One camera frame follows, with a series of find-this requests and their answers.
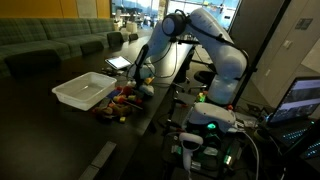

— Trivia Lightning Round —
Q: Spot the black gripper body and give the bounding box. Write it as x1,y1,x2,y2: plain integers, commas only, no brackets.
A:
128,72,148,89

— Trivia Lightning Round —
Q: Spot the white terry towel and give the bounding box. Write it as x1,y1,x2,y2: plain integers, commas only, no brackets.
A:
127,80,154,96

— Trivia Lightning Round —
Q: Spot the red ball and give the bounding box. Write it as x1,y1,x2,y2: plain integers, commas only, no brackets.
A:
122,86,133,96

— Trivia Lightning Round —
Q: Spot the yellow red toy piece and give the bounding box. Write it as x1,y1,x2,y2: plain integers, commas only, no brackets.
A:
113,95,137,103

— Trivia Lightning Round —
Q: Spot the blue block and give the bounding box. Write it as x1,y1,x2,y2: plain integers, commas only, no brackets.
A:
106,90,121,99

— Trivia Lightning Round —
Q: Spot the brown plush toy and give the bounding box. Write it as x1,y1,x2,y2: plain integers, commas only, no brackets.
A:
92,104,132,120

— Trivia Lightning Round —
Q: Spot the small yellow cube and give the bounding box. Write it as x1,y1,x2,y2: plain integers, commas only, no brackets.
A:
119,117,126,123

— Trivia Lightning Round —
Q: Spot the black rectangular block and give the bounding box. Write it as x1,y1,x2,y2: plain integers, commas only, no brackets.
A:
91,141,117,168
78,165,99,180

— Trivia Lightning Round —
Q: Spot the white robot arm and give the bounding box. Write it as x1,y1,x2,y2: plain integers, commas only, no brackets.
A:
128,8,248,105

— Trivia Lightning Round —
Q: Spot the tablet with lit screen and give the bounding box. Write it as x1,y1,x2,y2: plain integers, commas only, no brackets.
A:
105,56,131,70

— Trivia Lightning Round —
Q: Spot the clear plastic bin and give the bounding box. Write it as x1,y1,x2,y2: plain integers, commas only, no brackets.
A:
52,72,117,111

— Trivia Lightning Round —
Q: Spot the black office chair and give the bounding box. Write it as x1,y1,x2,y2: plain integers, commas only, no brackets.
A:
194,71,215,87

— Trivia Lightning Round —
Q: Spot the white VR controller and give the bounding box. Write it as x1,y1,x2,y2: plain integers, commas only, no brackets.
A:
179,133,203,171

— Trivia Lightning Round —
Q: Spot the white VR headset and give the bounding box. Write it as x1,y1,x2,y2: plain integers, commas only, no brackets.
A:
187,102,236,133

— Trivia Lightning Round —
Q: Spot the green plaid sofa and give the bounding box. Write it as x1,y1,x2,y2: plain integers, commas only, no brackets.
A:
0,18,129,78

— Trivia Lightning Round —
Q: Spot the open laptop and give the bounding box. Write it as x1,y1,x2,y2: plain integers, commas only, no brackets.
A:
266,76,320,159

